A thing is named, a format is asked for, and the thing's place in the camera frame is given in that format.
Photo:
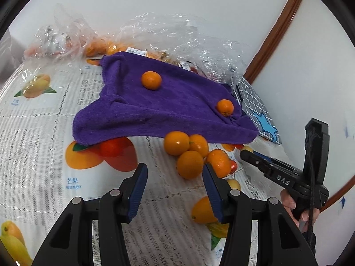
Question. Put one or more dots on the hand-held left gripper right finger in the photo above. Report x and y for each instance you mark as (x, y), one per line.
(213, 195)

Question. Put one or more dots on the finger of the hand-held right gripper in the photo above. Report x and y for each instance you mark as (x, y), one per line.
(285, 168)
(256, 162)

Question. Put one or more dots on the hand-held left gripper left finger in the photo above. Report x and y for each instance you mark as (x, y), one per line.
(137, 192)

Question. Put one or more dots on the small red fruit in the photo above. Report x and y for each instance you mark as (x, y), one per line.
(233, 166)

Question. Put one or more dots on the small yellow fruit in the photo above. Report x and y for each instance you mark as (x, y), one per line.
(234, 184)

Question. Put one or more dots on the large orange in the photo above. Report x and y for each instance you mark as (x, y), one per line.
(151, 80)
(219, 163)

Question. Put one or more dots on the small orange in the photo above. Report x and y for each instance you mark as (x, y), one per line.
(190, 165)
(199, 145)
(225, 107)
(176, 143)

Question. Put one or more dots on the purple towel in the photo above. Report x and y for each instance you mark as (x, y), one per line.
(166, 108)

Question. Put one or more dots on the bagged red fruits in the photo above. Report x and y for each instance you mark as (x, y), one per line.
(191, 66)

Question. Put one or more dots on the person's right hand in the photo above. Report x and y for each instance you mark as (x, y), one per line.
(288, 202)

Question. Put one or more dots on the grey checkered cloth blue star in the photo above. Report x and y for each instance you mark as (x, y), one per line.
(253, 102)

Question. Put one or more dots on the fruit print tablecloth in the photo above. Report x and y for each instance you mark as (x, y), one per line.
(41, 144)

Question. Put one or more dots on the large clear plastic bag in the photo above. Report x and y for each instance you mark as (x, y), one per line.
(177, 33)

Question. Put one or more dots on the bagged pile of oranges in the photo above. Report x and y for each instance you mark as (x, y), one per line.
(95, 46)

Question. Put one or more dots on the crumpled clear plastic bag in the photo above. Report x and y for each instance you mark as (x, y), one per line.
(69, 30)

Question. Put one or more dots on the brown wooden door frame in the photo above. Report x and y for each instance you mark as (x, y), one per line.
(280, 27)

